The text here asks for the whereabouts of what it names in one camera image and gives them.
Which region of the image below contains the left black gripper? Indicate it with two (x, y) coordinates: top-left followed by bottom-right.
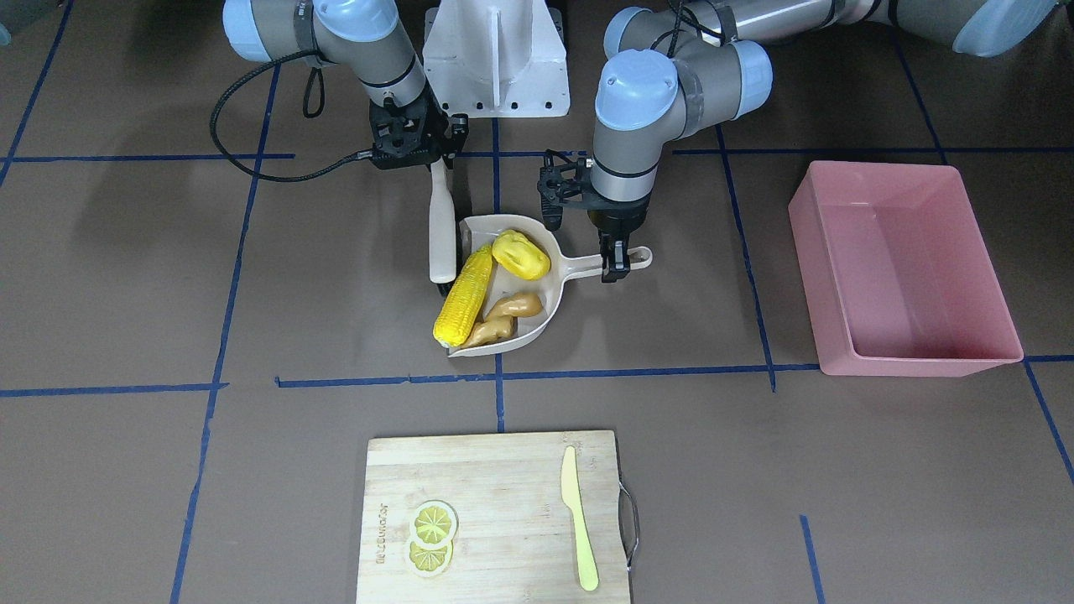
(537, 149), (651, 284)

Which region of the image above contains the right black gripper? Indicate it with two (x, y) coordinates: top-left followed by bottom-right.
(369, 91), (469, 169)

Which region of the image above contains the beige plastic dustpan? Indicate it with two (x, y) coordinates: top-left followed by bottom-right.
(446, 214), (603, 358)

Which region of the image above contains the wooden hand brush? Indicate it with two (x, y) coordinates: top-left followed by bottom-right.
(427, 159), (459, 298)

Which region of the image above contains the brown toy ginger root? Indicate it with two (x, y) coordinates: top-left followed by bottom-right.
(461, 292), (545, 349)

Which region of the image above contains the yellow corn cob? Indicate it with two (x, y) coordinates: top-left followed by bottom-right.
(432, 244), (495, 348)

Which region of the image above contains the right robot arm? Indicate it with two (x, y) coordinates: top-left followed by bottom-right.
(211, 1), (468, 175)

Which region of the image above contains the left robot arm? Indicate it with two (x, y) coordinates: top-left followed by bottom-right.
(537, 1), (1057, 283)

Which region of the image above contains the pink plastic bin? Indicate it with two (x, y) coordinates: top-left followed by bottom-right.
(789, 160), (1024, 378)

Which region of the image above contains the yellow plastic knife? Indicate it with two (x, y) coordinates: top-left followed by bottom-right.
(560, 445), (601, 592)

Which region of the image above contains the bamboo cutting board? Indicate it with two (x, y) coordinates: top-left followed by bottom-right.
(355, 430), (633, 603)

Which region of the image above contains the lemon slice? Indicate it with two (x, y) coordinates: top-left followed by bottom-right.
(405, 540), (454, 578)
(408, 500), (459, 549)

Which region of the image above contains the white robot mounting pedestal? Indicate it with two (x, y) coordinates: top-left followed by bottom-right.
(421, 1), (571, 118)

